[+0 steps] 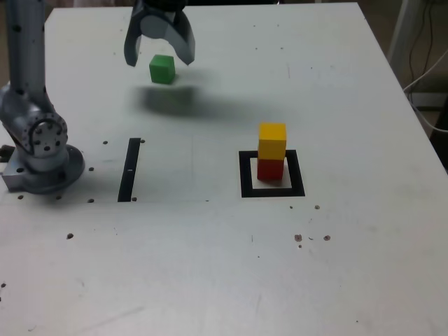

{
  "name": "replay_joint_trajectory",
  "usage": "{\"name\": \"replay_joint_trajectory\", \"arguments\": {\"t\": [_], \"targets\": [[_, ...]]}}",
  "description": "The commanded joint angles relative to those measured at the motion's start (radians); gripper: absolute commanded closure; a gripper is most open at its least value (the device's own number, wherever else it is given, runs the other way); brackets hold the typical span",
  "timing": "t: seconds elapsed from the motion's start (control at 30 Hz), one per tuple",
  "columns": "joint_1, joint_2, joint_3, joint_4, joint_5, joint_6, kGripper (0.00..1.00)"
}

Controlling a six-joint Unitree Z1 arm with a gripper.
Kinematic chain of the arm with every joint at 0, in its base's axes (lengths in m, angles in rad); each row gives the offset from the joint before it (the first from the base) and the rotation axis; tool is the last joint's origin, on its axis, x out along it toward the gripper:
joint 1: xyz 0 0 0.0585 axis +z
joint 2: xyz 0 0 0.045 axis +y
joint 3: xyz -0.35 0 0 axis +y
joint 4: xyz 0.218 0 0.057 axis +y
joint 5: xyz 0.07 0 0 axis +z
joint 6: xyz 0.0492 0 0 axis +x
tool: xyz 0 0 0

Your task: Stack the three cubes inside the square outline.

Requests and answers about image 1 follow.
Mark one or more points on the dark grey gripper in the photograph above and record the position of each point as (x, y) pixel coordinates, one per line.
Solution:
(164, 5)

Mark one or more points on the green cube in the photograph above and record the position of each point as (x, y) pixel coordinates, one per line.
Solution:
(161, 71)

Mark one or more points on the yellow cube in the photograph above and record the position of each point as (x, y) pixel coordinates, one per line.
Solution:
(272, 145)

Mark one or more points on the red cube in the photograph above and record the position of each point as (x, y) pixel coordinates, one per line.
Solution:
(270, 171)

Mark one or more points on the black tape square outline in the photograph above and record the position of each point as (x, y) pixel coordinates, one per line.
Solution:
(245, 175)

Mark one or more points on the black tape strip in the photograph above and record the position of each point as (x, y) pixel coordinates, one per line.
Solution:
(127, 175)

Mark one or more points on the white post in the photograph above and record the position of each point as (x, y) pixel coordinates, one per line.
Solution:
(402, 31)

